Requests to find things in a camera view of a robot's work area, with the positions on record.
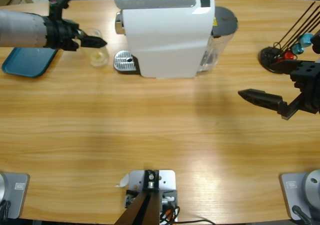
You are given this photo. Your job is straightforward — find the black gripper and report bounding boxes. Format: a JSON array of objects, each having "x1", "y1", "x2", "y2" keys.
[
  {"x1": 237, "y1": 59, "x2": 320, "y2": 121},
  {"x1": 43, "y1": 16, "x2": 108, "y2": 52}
]

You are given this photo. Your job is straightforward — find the clear drinking glass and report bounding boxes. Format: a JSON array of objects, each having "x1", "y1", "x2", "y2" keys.
[{"x1": 84, "y1": 27, "x2": 110, "y2": 68}]

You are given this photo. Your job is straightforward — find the blue plastic tray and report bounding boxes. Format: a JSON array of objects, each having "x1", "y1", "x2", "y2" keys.
[{"x1": 1, "y1": 47, "x2": 60, "y2": 78}]

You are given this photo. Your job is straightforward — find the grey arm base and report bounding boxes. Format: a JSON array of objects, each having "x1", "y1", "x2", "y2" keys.
[
  {"x1": 0, "y1": 172, "x2": 30, "y2": 220},
  {"x1": 279, "y1": 169, "x2": 320, "y2": 221}
]

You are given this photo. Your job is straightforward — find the blue coffee capsule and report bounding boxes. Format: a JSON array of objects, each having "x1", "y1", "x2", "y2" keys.
[
  {"x1": 291, "y1": 43, "x2": 305, "y2": 56},
  {"x1": 299, "y1": 33, "x2": 313, "y2": 48}
]

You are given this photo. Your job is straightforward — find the white capsule coffee machine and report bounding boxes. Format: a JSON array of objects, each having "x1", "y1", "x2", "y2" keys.
[{"x1": 114, "y1": 0, "x2": 216, "y2": 80}]

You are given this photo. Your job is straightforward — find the black capsule holder with rods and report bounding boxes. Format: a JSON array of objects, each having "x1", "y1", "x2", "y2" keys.
[{"x1": 258, "y1": 1, "x2": 320, "y2": 75}]

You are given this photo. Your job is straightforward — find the clear water tank dark lid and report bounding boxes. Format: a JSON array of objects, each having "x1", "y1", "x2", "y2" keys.
[{"x1": 196, "y1": 6, "x2": 239, "y2": 73}]

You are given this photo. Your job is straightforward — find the white tape tab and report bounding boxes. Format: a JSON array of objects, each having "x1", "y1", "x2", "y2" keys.
[{"x1": 115, "y1": 173, "x2": 130, "y2": 188}]

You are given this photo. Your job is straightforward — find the black base cable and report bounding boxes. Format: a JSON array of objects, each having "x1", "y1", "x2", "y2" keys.
[
  {"x1": 0, "y1": 200, "x2": 11, "y2": 220},
  {"x1": 292, "y1": 205, "x2": 313, "y2": 225}
]

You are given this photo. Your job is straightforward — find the white camera mounting block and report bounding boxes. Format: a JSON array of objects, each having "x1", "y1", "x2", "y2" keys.
[{"x1": 128, "y1": 169, "x2": 179, "y2": 222}]

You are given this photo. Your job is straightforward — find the dark camera post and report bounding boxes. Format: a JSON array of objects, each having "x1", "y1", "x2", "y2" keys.
[{"x1": 114, "y1": 169, "x2": 161, "y2": 225}]

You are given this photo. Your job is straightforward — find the orange and black cable bundle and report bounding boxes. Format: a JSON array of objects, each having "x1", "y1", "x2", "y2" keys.
[{"x1": 159, "y1": 204, "x2": 181, "y2": 225}]

